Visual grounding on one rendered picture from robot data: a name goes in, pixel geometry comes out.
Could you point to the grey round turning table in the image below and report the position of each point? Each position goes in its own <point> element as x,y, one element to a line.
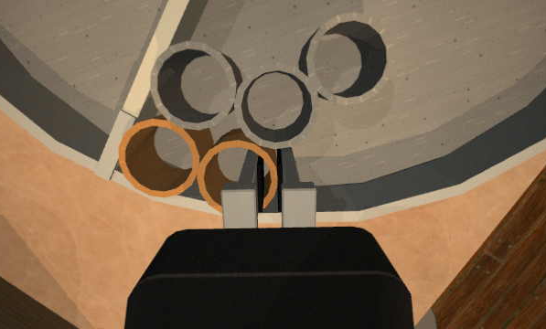
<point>465,100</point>

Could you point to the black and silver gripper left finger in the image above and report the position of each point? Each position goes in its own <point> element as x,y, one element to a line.
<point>241,201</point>

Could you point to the bronze bushing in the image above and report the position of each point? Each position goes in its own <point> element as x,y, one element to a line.
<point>146,171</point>
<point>211,180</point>

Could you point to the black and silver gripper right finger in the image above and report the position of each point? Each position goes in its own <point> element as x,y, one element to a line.
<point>296,199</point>

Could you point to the grey metal bushing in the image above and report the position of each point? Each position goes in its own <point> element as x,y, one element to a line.
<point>376,50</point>
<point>165,85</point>
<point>290,135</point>

